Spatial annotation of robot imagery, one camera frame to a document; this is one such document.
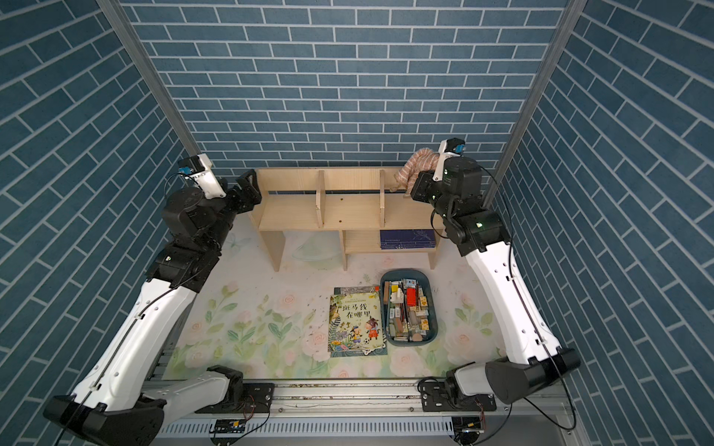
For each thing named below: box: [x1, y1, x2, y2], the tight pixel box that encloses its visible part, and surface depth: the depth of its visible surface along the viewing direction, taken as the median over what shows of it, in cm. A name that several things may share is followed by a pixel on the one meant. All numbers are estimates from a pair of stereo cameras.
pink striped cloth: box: [390, 147, 440, 197], surface depth 67 cm
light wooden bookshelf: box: [250, 167, 440, 273], surface depth 86 cm
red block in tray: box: [406, 288, 418, 307], surface depth 93 cm
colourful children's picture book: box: [327, 286, 388, 358], surface depth 88 cm
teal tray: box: [380, 268, 439, 347], surface depth 89 cm
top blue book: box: [380, 229, 437, 250], surface depth 93 cm
